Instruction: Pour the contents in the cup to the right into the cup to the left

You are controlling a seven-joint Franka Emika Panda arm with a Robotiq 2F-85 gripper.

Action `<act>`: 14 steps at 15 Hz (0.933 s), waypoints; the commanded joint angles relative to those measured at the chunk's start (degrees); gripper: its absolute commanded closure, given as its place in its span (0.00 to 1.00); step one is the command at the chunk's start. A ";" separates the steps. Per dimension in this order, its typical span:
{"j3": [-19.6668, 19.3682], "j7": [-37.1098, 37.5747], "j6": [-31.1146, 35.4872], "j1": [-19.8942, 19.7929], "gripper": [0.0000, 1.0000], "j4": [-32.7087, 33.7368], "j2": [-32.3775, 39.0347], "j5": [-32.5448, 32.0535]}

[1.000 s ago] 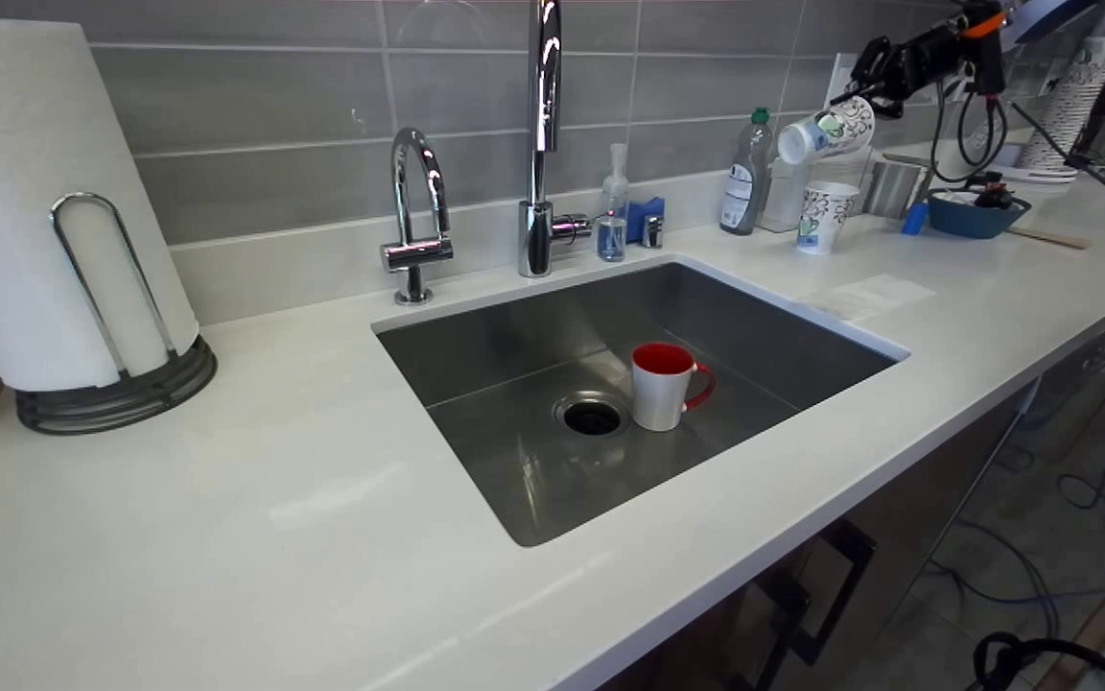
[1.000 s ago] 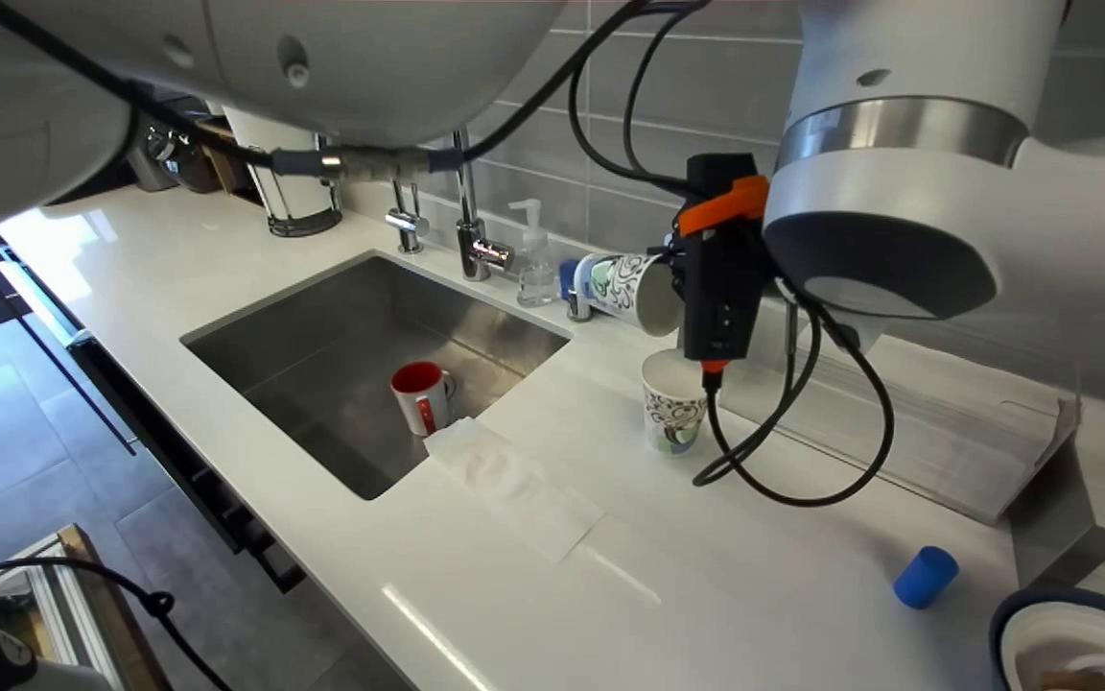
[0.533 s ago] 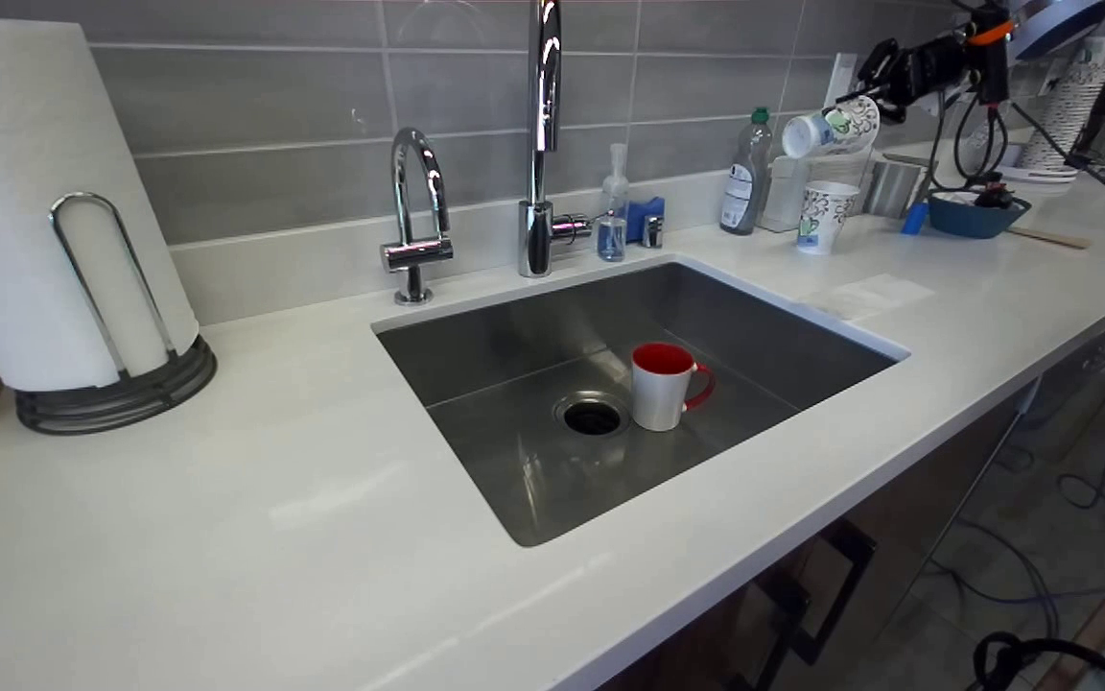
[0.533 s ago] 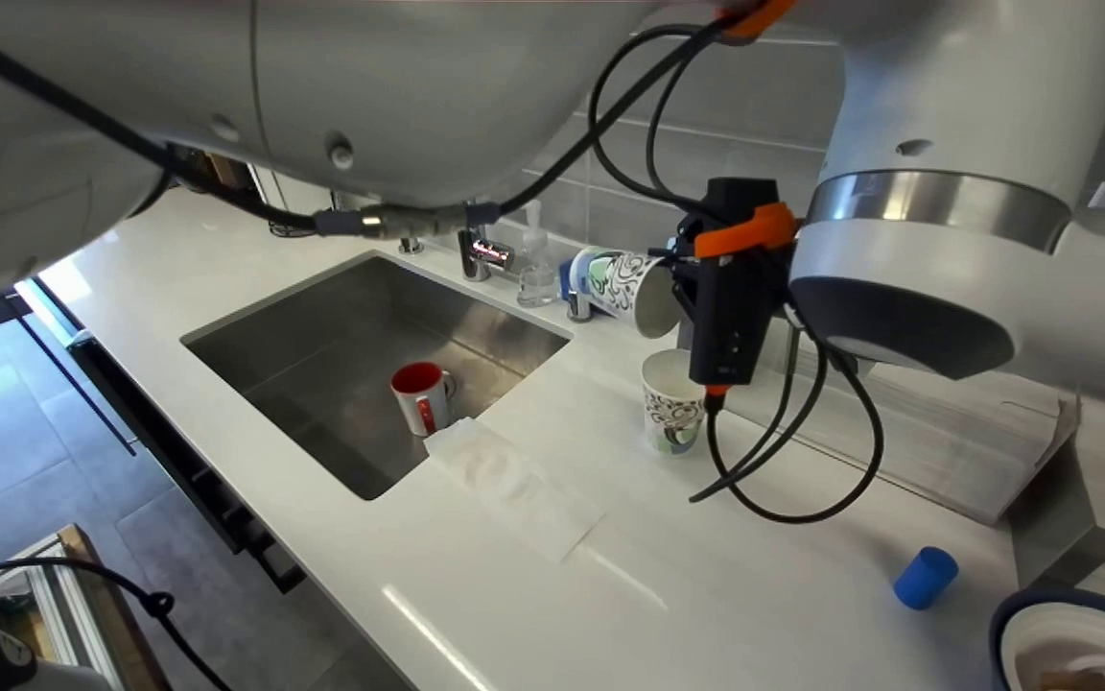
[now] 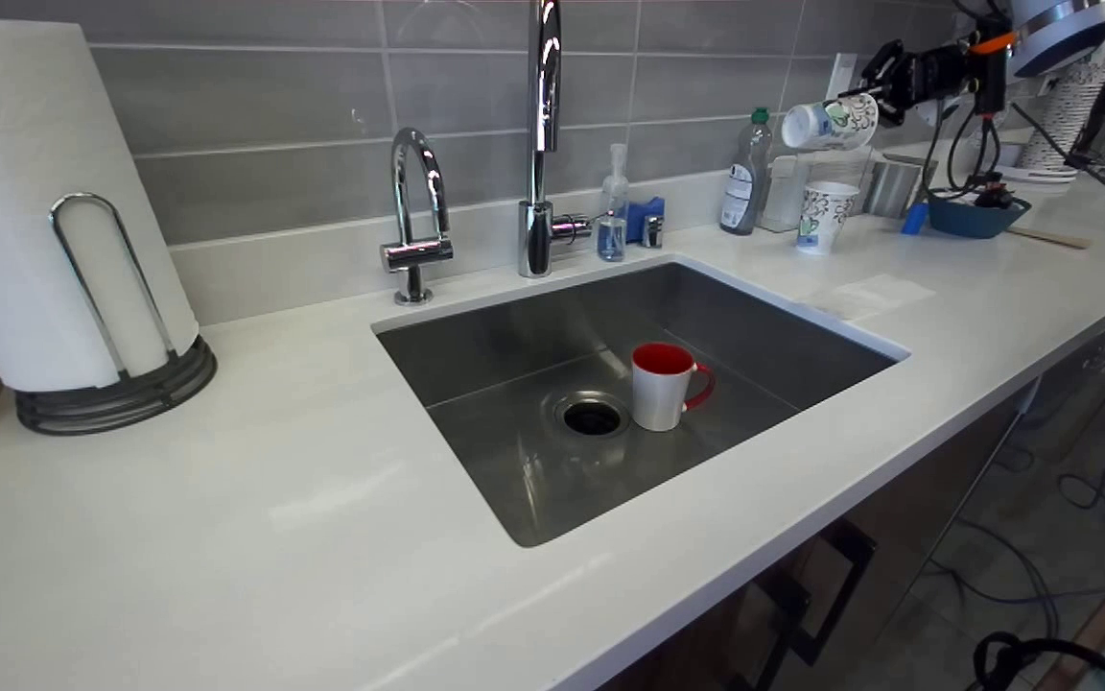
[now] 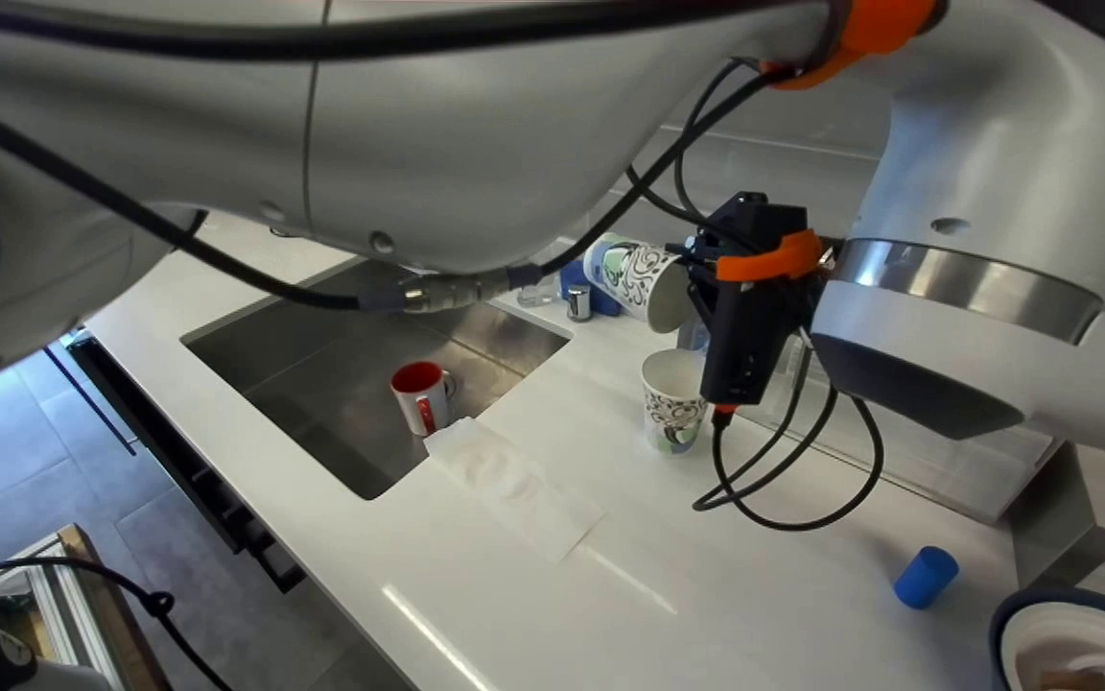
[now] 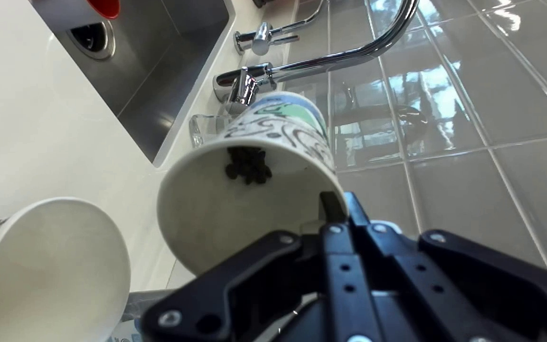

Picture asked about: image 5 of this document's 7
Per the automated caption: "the black cabinet handle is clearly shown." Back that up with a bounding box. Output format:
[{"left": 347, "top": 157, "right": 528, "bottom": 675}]
[{"left": 720, "top": 513, "right": 879, "bottom": 691}]

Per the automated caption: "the stainless steel sink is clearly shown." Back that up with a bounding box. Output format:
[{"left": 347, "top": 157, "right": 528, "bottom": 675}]
[{"left": 374, "top": 254, "right": 911, "bottom": 552}]

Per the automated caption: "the blue sponge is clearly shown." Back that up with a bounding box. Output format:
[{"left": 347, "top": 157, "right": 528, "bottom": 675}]
[{"left": 625, "top": 193, "right": 666, "bottom": 254}]

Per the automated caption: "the white mug red inside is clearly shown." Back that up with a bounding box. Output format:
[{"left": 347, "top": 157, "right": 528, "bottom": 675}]
[{"left": 625, "top": 337, "right": 720, "bottom": 433}]

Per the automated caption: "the dark metal towel holder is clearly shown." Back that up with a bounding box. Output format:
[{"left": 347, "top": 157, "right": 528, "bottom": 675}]
[{"left": 13, "top": 186, "right": 224, "bottom": 437}]

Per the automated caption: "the small chrome faucet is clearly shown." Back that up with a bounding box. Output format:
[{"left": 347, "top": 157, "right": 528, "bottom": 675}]
[{"left": 379, "top": 121, "right": 460, "bottom": 305}]

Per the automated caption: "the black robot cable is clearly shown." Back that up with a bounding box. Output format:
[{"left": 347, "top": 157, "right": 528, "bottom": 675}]
[{"left": 1010, "top": 100, "right": 1105, "bottom": 227}]

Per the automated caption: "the clear acrylic box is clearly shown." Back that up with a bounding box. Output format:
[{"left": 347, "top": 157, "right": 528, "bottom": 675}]
[{"left": 760, "top": 143, "right": 884, "bottom": 239}]

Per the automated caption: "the blue bowl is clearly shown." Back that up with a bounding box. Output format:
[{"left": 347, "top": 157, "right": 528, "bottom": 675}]
[{"left": 925, "top": 185, "right": 1036, "bottom": 240}]

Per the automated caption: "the tall chrome faucet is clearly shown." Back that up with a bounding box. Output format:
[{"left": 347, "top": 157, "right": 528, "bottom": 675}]
[{"left": 515, "top": 0, "right": 593, "bottom": 280}]

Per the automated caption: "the clear dish soap bottle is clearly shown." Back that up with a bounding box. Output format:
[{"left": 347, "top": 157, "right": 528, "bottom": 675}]
[{"left": 715, "top": 102, "right": 779, "bottom": 239}]

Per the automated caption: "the white wall outlet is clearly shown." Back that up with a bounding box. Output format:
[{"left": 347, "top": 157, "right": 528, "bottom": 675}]
[{"left": 821, "top": 48, "right": 863, "bottom": 111}]

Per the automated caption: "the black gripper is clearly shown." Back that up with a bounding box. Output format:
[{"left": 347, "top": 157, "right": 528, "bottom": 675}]
[{"left": 821, "top": 33, "right": 1010, "bottom": 121}]

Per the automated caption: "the patterned paper cup with beans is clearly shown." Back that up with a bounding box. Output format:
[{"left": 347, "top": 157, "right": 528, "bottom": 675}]
[{"left": 779, "top": 89, "right": 888, "bottom": 154}]

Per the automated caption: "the tan wooden stick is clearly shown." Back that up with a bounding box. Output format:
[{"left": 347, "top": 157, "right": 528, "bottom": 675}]
[{"left": 1010, "top": 221, "right": 1092, "bottom": 254}]

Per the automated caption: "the black looped floor cable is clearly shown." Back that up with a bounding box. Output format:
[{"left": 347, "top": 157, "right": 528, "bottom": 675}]
[{"left": 972, "top": 630, "right": 1105, "bottom": 691}]

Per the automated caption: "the grey metal block holder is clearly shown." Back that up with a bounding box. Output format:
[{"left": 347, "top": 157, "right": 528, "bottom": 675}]
[{"left": 858, "top": 150, "right": 930, "bottom": 218}]

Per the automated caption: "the blue cylinder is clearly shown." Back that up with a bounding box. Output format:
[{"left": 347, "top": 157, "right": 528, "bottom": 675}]
[{"left": 897, "top": 195, "right": 938, "bottom": 240}]

